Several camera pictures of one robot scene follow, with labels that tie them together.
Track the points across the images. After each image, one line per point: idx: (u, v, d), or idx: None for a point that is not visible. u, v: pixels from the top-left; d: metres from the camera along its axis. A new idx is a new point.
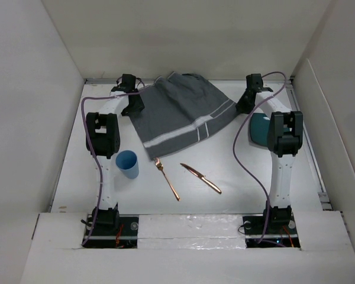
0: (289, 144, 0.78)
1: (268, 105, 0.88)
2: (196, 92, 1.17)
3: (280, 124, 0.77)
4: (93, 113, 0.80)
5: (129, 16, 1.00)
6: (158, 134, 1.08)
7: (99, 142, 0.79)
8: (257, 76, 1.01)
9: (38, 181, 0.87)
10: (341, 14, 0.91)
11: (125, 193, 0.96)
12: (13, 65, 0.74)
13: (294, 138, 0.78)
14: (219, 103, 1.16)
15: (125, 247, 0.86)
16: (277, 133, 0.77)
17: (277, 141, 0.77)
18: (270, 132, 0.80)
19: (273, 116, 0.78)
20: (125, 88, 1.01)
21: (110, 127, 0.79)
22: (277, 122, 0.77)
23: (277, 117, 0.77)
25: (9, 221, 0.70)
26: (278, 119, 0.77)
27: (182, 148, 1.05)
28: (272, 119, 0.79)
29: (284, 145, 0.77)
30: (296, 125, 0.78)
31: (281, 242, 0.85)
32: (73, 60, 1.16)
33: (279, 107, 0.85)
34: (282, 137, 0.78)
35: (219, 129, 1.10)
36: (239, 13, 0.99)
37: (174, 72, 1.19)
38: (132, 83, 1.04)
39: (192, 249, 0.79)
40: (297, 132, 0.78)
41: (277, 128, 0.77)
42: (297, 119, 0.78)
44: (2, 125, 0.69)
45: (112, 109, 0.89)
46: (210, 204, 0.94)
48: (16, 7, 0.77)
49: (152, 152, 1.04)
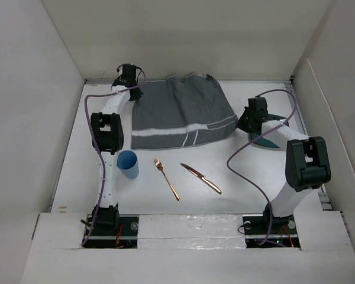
0: (314, 177, 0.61)
1: (278, 133, 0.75)
2: (205, 98, 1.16)
3: (300, 154, 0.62)
4: (97, 113, 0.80)
5: (129, 16, 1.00)
6: (147, 126, 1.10)
7: (104, 141, 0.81)
8: (261, 102, 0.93)
9: (38, 181, 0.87)
10: (341, 15, 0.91)
11: (125, 193, 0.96)
12: (13, 65, 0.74)
13: (320, 168, 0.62)
14: (222, 116, 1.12)
15: (126, 247, 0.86)
16: (299, 164, 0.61)
17: (301, 174, 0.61)
18: (287, 163, 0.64)
19: (291, 145, 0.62)
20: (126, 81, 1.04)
21: (115, 126, 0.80)
22: (296, 151, 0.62)
23: (296, 145, 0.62)
25: (9, 222, 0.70)
26: (297, 148, 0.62)
27: (163, 148, 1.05)
28: (290, 149, 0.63)
29: (309, 180, 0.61)
30: (318, 152, 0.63)
31: (281, 242, 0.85)
32: (73, 60, 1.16)
33: (293, 134, 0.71)
34: (305, 170, 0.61)
35: (212, 141, 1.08)
36: (239, 13, 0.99)
37: (193, 74, 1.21)
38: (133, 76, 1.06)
39: (192, 249, 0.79)
40: (322, 163, 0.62)
41: (298, 159, 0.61)
42: (320, 145, 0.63)
44: (2, 125, 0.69)
45: (115, 108, 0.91)
46: (210, 204, 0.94)
48: (16, 7, 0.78)
49: (136, 142, 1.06)
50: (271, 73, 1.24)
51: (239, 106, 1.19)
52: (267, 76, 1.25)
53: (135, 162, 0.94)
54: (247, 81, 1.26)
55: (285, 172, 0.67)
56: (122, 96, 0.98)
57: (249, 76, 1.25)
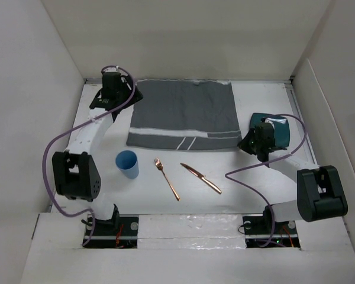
0: (329, 210, 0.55)
1: (287, 163, 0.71)
2: (215, 105, 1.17)
3: (313, 186, 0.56)
4: (63, 151, 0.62)
5: (129, 16, 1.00)
6: (145, 125, 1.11)
7: (71, 190, 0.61)
8: (267, 131, 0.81)
9: (38, 182, 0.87)
10: (341, 15, 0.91)
11: (125, 193, 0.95)
12: (13, 65, 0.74)
13: (335, 201, 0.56)
14: (226, 128, 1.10)
15: (126, 247, 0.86)
16: (312, 197, 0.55)
17: (315, 208, 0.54)
18: (299, 194, 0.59)
19: (301, 175, 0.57)
20: (110, 100, 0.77)
21: (82, 170, 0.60)
22: (307, 182, 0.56)
23: (307, 176, 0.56)
25: (8, 222, 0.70)
26: (309, 178, 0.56)
27: (156, 147, 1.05)
28: (300, 180, 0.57)
29: (323, 213, 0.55)
30: (331, 183, 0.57)
31: (281, 242, 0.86)
32: (73, 59, 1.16)
33: (303, 163, 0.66)
34: (318, 203, 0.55)
35: (213, 149, 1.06)
36: (239, 13, 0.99)
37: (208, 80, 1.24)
38: (116, 87, 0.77)
39: (192, 249, 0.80)
40: (336, 194, 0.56)
41: (310, 191, 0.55)
42: (332, 175, 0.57)
44: (1, 126, 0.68)
45: (87, 145, 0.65)
46: (211, 204, 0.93)
48: (17, 8, 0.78)
49: (132, 138, 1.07)
50: (271, 73, 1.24)
51: (240, 106, 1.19)
52: (267, 76, 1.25)
53: (135, 162, 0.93)
54: (247, 81, 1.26)
55: (297, 204, 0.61)
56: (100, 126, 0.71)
57: (249, 76, 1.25)
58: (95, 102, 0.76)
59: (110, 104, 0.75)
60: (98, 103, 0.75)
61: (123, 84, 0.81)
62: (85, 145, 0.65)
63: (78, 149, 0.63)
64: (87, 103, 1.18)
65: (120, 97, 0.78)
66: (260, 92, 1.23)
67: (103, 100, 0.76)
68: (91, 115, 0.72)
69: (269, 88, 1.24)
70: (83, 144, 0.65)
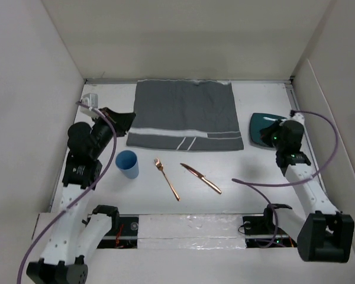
0: (328, 258, 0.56)
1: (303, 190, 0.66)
2: (215, 105, 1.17)
3: (319, 234, 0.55)
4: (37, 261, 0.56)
5: (129, 16, 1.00)
6: (145, 125, 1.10)
7: None
8: (296, 135, 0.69)
9: (38, 182, 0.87)
10: (341, 15, 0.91)
11: (124, 193, 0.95)
12: (13, 65, 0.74)
13: (338, 251, 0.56)
14: (226, 128, 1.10)
15: (126, 247, 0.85)
16: (315, 241, 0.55)
17: (313, 254, 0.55)
18: (303, 232, 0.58)
19: (312, 219, 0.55)
20: (86, 168, 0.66)
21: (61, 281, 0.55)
22: (318, 227, 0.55)
23: (319, 223, 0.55)
25: (7, 222, 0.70)
26: (319, 226, 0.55)
27: (155, 147, 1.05)
28: (309, 221, 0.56)
29: (320, 259, 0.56)
30: (342, 233, 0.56)
31: (281, 242, 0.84)
32: (73, 59, 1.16)
33: (320, 201, 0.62)
34: (319, 249, 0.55)
35: (213, 149, 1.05)
36: (239, 13, 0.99)
37: (207, 80, 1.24)
38: (89, 152, 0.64)
39: (192, 249, 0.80)
40: (341, 245, 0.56)
41: (315, 237, 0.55)
42: (347, 226, 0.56)
44: (0, 126, 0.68)
45: (64, 250, 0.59)
46: (211, 204, 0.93)
48: (17, 7, 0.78)
49: (131, 138, 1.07)
50: (271, 73, 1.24)
51: (240, 106, 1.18)
52: (267, 76, 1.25)
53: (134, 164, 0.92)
54: (247, 82, 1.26)
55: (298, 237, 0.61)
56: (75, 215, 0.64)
57: (249, 76, 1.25)
58: (68, 175, 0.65)
59: (86, 177, 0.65)
60: (73, 178, 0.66)
61: (97, 136, 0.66)
62: (61, 249, 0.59)
63: (54, 258, 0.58)
64: None
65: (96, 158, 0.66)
66: (260, 92, 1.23)
67: (77, 172, 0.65)
68: (64, 202, 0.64)
69: (269, 89, 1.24)
70: (58, 248, 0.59)
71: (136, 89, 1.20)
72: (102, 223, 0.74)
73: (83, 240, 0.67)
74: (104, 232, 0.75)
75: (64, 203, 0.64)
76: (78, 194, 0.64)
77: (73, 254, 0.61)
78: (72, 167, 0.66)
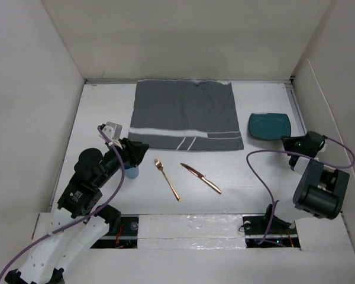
0: (322, 202, 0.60)
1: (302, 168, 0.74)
2: (215, 105, 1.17)
3: (313, 176, 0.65)
4: (13, 275, 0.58)
5: (129, 17, 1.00)
6: (145, 125, 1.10)
7: None
8: (315, 142, 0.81)
9: (38, 182, 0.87)
10: (341, 15, 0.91)
11: (124, 193, 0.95)
12: (13, 65, 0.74)
13: (331, 198, 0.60)
14: (226, 128, 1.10)
15: (125, 247, 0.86)
16: (310, 184, 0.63)
17: (306, 192, 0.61)
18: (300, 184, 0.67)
19: (309, 164, 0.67)
20: (83, 196, 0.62)
21: None
22: (313, 171, 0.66)
23: (315, 167, 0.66)
25: (8, 222, 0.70)
26: (315, 170, 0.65)
27: (155, 147, 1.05)
28: (307, 169, 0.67)
29: (313, 200, 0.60)
30: (336, 183, 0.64)
31: (281, 242, 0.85)
32: (73, 59, 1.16)
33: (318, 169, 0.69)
34: (313, 190, 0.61)
35: (213, 149, 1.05)
36: (239, 13, 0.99)
37: (207, 80, 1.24)
38: (92, 180, 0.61)
39: (192, 249, 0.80)
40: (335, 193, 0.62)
41: (310, 178, 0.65)
42: (341, 177, 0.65)
44: (1, 125, 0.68)
45: (39, 272, 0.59)
46: (210, 204, 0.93)
48: (17, 7, 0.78)
49: (132, 139, 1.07)
50: (271, 73, 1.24)
51: (239, 106, 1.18)
52: (267, 75, 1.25)
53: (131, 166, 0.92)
54: (247, 81, 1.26)
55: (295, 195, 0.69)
56: (59, 241, 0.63)
57: (249, 76, 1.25)
58: (65, 197, 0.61)
59: (80, 206, 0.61)
60: (67, 203, 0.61)
61: (106, 165, 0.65)
62: (37, 269, 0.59)
63: (29, 276, 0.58)
64: (87, 102, 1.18)
65: (98, 188, 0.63)
66: (260, 92, 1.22)
67: (73, 197, 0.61)
68: (53, 225, 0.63)
69: (268, 89, 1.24)
70: (35, 268, 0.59)
71: (136, 89, 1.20)
72: (97, 230, 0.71)
73: (70, 250, 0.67)
74: (102, 234, 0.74)
75: (53, 226, 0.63)
76: (68, 222, 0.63)
77: (50, 273, 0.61)
78: (70, 190, 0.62)
